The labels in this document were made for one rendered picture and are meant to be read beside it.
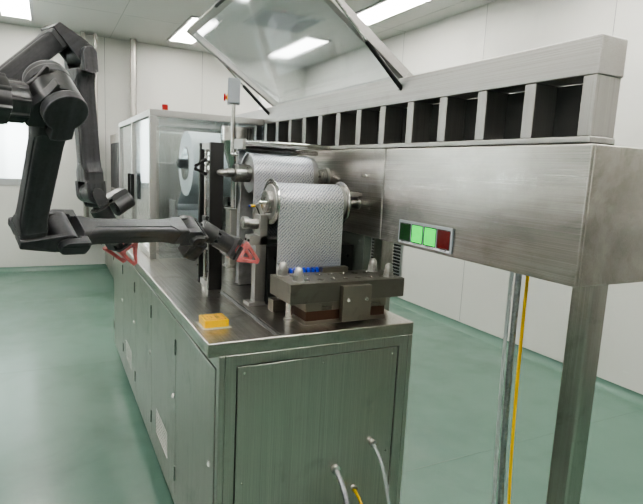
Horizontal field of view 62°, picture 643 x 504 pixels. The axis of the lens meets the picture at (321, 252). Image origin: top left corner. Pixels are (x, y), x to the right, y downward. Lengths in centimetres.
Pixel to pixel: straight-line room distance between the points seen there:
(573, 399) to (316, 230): 89
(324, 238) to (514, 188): 70
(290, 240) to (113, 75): 570
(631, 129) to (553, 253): 277
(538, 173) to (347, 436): 96
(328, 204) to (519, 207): 69
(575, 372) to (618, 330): 257
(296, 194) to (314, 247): 19
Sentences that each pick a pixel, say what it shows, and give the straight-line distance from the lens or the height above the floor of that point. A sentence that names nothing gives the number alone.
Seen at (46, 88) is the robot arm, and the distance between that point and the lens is 105.
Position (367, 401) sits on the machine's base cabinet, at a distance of 172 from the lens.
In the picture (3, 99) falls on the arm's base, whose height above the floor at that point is 145.
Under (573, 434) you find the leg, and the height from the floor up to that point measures 74.
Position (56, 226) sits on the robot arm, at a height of 121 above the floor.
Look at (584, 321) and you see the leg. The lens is 144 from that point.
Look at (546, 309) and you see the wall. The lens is 436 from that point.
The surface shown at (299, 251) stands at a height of 109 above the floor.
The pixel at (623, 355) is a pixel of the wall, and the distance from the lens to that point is 404.
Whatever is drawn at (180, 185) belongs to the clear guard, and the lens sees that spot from 266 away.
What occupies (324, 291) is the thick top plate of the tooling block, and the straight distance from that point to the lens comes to 159.
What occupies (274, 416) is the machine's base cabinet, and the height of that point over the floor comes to 66.
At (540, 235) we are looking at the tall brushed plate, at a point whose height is 124.
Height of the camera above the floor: 136
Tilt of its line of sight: 9 degrees down
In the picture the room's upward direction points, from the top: 3 degrees clockwise
